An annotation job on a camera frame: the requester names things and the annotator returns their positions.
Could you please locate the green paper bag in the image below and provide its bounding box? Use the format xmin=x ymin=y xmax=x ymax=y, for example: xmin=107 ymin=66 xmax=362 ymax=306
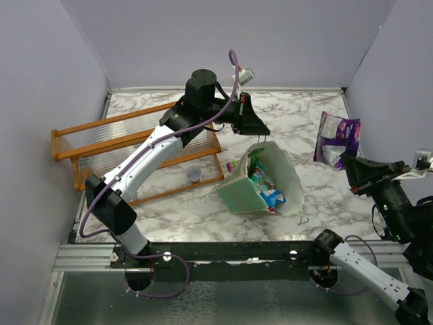
xmin=216 ymin=142 xmax=304 ymax=216

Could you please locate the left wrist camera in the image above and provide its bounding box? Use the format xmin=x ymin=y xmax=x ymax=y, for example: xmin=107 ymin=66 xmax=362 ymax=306
xmin=232 ymin=66 xmax=255 ymax=87

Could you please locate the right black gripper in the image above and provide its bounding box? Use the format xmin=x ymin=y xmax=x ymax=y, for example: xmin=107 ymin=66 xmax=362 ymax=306
xmin=340 ymin=150 xmax=415 ymax=238

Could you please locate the small clear plastic cup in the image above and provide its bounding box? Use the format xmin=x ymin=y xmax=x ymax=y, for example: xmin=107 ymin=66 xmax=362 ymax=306
xmin=185 ymin=166 xmax=202 ymax=183

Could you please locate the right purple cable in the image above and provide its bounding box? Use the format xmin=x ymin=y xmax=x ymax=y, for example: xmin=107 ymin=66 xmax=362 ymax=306
xmin=316 ymin=235 xmax=379 ymax=296

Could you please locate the blue snack packet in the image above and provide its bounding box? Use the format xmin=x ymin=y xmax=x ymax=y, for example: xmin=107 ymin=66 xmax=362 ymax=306
xmin=260 ymin=189 xmax=286 ymax=212

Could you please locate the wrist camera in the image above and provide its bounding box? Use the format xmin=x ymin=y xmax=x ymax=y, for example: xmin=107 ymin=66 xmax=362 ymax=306
xmin=394 ymin=148 xmax=432 ymax=181
xmin=232 ymin=66 xmax=255 ymax=87

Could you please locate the purple cable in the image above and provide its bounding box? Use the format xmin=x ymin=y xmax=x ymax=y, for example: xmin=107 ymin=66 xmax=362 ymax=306
xmin=79 ymin=49 xmax=242 ymax=238
xmin=316 ymin=235 xmax=379 ymax=296

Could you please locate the orange wooden rack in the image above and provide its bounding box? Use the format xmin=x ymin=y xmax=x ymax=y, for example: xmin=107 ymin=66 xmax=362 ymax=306
xmin=51 ymin=102 xmax=224 ymax=205

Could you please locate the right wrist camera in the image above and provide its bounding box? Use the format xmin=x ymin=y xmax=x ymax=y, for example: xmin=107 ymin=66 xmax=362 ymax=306
xmin=394 ymin=148 xmax=432 ymax=181

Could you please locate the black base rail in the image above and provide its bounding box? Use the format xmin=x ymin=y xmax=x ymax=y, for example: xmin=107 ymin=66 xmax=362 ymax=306
xmin=110 ymin=233 xmax=339 ymax=284

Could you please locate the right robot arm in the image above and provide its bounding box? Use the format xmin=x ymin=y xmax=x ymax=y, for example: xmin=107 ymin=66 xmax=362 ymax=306
xmin=311 ymin=150 xmax=432 ymax=324

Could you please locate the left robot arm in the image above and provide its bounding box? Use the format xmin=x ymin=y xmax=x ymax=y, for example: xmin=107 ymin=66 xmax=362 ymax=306
xmin=85 ymin=69 xmax=270 ymax=267

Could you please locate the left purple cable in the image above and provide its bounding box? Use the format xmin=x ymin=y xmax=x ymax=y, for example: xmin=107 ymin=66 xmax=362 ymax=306
xmin=79 ymin=49 xmax=242 ymax=238

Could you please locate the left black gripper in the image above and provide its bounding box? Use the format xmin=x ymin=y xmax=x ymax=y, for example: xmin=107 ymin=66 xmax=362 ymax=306
xmin=201 ymin=92 xmax=271 ymax=135

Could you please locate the red blue snack bag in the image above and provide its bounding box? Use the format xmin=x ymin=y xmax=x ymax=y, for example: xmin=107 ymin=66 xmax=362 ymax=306
xmin=250 ymin=162 xmax=276 ymax=192

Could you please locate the purple snack bag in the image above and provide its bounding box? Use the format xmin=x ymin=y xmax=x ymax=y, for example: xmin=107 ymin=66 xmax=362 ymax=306
xmin=313 ymin=111 xmax=361 ymax=170

